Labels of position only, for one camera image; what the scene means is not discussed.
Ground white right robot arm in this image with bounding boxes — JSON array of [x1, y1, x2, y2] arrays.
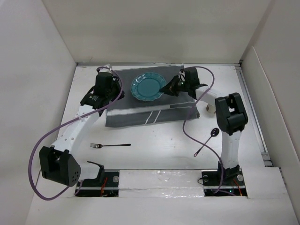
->
[[160, 75, 248, 185]]

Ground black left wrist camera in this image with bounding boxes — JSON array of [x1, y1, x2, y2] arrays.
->
[[94, 72, 116, 97]]

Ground teal ceramic plate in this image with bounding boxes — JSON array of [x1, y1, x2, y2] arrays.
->
[[130, 72, 166, 102]]

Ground dark metal spoon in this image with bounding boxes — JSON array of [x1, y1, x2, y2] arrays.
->
[[193, 127, 220, 157]]

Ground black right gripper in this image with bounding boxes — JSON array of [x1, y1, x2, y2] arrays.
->
[[159, 74, 190, 97]]

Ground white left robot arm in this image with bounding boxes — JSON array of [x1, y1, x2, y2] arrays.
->
[[39, 74, 124, 187]]

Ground silver metal fork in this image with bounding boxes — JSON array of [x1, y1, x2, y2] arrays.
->
[[90, 143, 131, 149]]

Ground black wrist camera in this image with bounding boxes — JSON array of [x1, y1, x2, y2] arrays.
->
[[184, 67, 208, 89], [94, 72, 116, 97]]

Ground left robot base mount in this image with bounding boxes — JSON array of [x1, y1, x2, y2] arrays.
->
[[75, 170, 120, 197]]

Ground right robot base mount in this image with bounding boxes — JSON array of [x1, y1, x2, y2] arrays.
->
[[197, 170, 248, 197]]

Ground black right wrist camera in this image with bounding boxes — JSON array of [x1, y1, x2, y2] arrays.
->
[[184, 67, 208, 89]]

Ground grey striped cloth placemat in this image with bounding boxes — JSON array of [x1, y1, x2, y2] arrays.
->
[[105, 65, 195, 128]]

